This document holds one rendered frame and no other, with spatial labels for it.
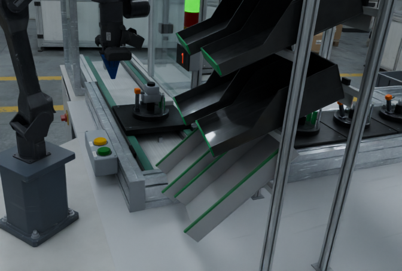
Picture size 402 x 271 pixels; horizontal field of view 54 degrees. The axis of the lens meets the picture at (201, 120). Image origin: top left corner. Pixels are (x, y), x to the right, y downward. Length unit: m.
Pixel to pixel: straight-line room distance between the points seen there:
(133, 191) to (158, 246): 0.17
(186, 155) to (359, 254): 0.51
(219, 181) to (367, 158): 0.76
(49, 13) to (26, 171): 5.47
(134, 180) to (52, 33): 5.44
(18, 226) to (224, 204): 0.54
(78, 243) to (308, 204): 0.68
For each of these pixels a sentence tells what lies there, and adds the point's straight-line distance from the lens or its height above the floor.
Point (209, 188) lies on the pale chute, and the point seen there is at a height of 1.04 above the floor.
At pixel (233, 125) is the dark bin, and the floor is 1.22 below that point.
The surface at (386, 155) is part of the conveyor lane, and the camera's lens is 1.62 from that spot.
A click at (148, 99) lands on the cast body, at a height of 1.04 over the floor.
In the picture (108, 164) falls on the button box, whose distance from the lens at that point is 1.23.
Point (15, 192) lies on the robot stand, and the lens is 1.05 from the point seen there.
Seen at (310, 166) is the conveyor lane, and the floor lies 0.91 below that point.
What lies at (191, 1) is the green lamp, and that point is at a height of 1.39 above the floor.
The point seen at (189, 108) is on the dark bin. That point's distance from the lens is 0.95.
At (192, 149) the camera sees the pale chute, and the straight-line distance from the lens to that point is 1.05.
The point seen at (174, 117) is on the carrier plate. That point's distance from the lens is 1.48.
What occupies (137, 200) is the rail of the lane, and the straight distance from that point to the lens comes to 1.14.
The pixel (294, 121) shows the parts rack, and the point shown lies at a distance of 0.75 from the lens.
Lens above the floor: 1.55
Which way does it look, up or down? 23 degrees down
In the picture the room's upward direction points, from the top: 4 degrees clockwise
